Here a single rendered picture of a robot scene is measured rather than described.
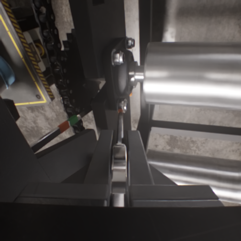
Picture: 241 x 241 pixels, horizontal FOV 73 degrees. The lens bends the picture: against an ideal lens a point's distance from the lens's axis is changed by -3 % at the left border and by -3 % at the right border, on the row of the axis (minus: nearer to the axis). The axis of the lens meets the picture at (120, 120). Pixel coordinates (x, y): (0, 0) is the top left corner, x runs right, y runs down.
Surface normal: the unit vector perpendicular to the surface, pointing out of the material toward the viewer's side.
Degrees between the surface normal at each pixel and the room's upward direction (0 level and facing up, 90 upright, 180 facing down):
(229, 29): 0
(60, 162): 90
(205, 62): 42
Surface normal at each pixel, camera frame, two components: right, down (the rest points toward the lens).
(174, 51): -0.18, -0.45
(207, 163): -0.10, -0.76
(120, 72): -0.12, 0.23
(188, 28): -0.25, 0.62
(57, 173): 0.96, 0.09
